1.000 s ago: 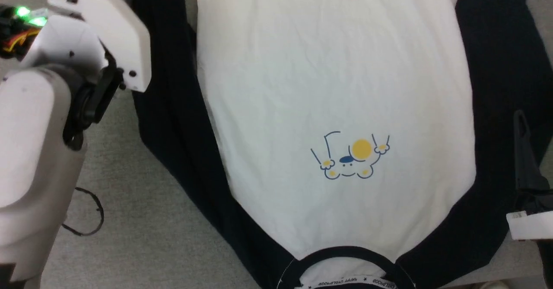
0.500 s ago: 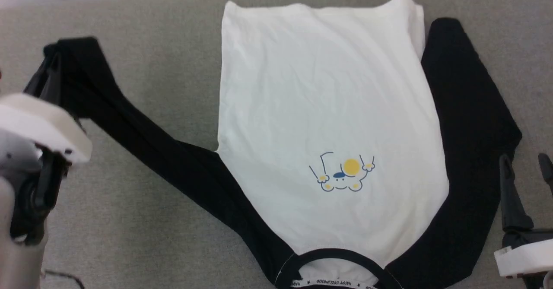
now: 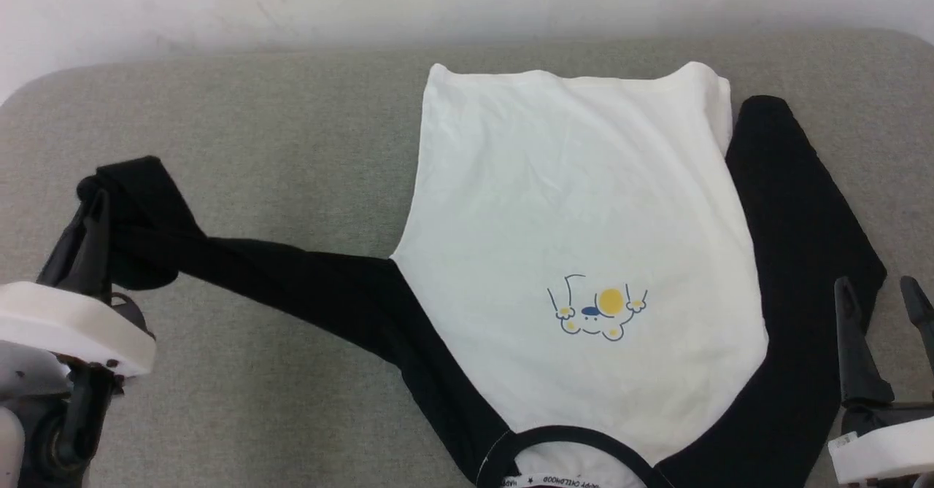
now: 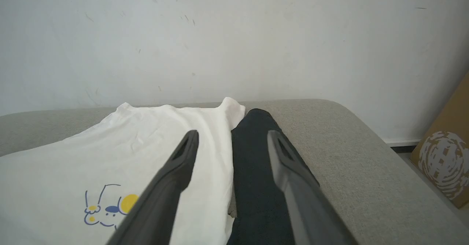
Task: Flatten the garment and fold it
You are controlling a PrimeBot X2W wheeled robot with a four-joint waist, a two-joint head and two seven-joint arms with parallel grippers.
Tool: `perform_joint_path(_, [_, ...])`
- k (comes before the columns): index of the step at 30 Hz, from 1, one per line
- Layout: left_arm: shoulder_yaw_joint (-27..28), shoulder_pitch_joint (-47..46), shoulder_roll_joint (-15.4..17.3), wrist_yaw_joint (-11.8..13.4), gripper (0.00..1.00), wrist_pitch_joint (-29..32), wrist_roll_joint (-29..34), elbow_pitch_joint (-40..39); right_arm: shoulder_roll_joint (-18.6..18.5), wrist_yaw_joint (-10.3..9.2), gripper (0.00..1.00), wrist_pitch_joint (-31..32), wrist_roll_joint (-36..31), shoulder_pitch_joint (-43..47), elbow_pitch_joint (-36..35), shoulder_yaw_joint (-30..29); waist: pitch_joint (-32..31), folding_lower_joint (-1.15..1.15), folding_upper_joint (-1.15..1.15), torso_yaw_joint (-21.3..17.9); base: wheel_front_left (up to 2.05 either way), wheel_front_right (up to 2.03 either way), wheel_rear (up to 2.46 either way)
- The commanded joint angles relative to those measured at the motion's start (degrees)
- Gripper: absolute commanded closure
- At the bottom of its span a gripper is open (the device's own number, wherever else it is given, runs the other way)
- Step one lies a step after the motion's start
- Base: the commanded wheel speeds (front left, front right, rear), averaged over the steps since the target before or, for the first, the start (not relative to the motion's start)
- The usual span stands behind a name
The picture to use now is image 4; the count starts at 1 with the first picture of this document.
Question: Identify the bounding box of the white baseboard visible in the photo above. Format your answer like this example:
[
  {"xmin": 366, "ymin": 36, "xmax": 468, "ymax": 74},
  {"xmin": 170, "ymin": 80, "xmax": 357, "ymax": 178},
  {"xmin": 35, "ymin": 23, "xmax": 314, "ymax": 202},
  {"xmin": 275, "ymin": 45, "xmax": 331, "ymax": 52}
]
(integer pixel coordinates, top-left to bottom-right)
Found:
[{"xmin": 382, "ymin": 138, "xmax": 422, "ymax": 148}]

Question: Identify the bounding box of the brown printed cardboard box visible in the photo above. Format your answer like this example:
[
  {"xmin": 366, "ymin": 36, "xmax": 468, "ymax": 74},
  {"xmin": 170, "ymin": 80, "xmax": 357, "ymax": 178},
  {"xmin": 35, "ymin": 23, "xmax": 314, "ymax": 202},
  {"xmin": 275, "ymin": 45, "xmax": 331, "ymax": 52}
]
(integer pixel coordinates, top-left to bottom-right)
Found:
[{"xmin": 409, "ymin": 71, "xmax": 469, "ymax": 209}]

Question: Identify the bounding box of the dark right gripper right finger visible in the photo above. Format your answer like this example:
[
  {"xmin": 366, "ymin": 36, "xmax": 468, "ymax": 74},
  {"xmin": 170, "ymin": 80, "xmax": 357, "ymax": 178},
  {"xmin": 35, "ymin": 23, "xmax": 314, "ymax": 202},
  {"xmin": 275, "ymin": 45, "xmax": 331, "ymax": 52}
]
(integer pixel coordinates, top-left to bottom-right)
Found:
[{"xmin": 267, "ymin": 130, "xmax": 358, "ymax": 245}]

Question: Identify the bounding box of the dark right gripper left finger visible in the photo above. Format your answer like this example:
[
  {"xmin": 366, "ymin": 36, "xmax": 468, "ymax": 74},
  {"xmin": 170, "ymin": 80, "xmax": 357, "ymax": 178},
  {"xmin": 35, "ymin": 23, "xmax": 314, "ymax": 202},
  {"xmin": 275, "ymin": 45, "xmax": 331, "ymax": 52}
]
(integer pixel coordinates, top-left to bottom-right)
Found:
[{"xmin": 106, "ymin": 129, "xmax": 200, "ymax": 245}]

